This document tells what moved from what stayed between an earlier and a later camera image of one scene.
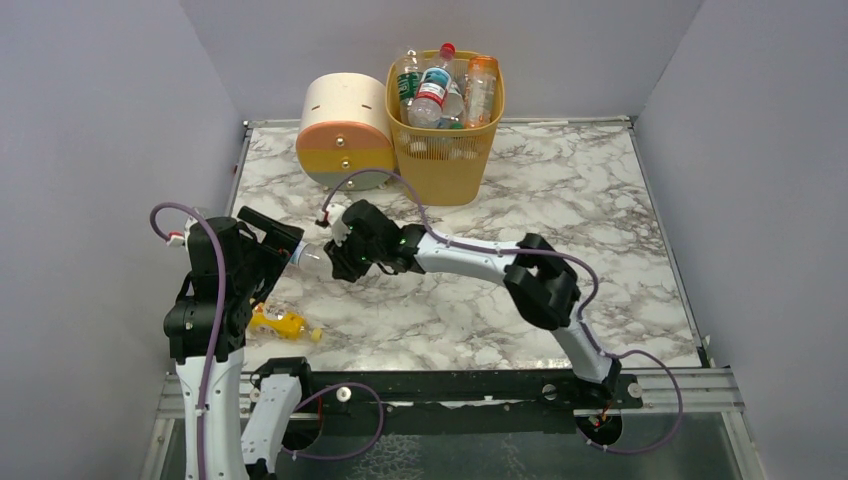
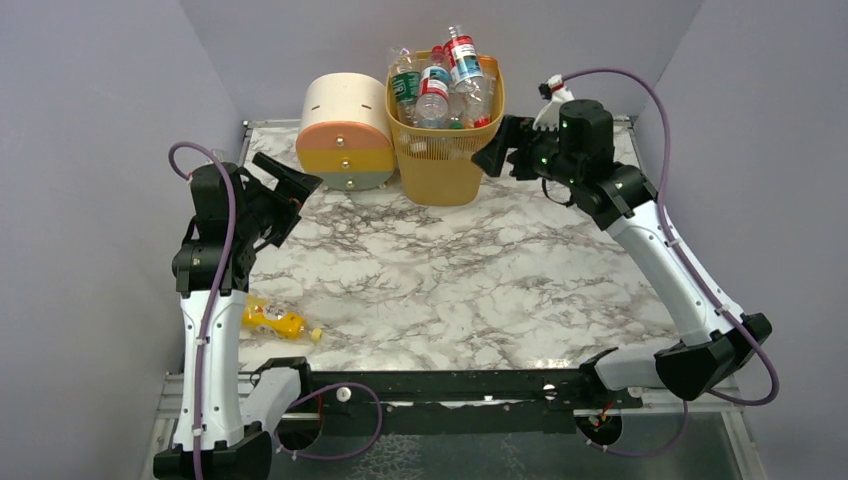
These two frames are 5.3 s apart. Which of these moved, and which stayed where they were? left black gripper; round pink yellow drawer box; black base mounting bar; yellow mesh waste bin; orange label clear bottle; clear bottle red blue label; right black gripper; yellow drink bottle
Moved: clear bottle red blue label; left black gripper; right black gripper
Stayed: yellow mesh waste bin; orange label clear bottle; round pink yellow drawer box; yellow drink bottle; black base mounting bar
